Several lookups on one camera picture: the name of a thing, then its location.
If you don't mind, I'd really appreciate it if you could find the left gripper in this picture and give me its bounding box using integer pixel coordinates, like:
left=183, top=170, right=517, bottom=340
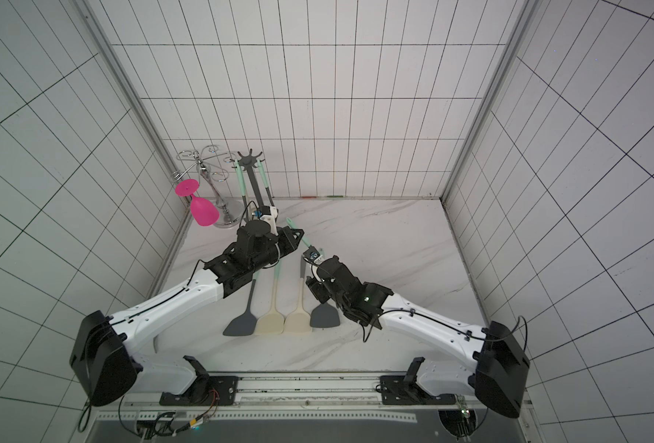
left=252, top=226, right=306, bottom=271

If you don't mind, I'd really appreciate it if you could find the grey utensil green handle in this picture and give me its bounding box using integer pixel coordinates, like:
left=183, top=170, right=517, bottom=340
left=310, top=303, right=341, bottom=329

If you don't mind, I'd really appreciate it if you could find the beige spatula grey handle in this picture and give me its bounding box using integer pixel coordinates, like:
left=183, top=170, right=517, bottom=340
left=284, top=260, right=312, bottom=335

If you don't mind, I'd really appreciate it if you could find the beige spatula green handle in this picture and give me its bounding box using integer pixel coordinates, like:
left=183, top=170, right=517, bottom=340
left=254, top=261, right=285, bottom=336

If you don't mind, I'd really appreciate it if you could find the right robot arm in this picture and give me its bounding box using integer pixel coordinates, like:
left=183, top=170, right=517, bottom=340
left=303, top=248, right=530, bottom=418

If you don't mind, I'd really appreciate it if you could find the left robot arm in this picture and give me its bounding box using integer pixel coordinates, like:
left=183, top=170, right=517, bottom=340
left=70, top=220, right=304, bottom=407

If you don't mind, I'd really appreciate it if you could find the grey utensil rack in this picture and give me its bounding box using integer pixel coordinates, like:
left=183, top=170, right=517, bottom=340
left=237, top=149, right=271, bottom=211

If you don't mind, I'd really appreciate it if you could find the pink plastic wine glass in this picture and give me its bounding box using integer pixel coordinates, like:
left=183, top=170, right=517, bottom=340
left=175, top=179, right=220, bottom=227

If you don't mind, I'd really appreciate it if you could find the chrome glass holder stand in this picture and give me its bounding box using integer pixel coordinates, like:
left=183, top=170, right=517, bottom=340
left=173, top=144, right=243, bottom=229

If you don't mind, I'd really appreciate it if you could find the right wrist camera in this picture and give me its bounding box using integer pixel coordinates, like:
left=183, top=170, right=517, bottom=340
left=302, top=245, right=324, bottom=266

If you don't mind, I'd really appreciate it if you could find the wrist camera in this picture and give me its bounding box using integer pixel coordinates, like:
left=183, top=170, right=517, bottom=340
left=302, top=245, right=324, bottom=266
left=253, top=206, right=279, bottom=236

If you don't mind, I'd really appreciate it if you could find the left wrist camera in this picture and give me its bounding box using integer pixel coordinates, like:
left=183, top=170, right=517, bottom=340
left=253, top=206, right=279, bottom=236

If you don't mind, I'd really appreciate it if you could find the beige spoon green handle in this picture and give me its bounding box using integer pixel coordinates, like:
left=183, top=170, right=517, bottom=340
left=233, top=159, right=249, bottom=222

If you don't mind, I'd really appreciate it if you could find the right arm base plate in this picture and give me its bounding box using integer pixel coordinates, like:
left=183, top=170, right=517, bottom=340
left=375, top=376, right=456, bottom=406

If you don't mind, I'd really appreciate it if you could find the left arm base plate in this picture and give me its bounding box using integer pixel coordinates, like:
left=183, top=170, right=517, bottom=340
left=159, top=376, right=240, bottom=407

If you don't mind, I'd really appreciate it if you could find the left base cable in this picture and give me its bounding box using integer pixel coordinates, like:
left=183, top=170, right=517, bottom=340
left=77, top=401, right=221, bottom=439

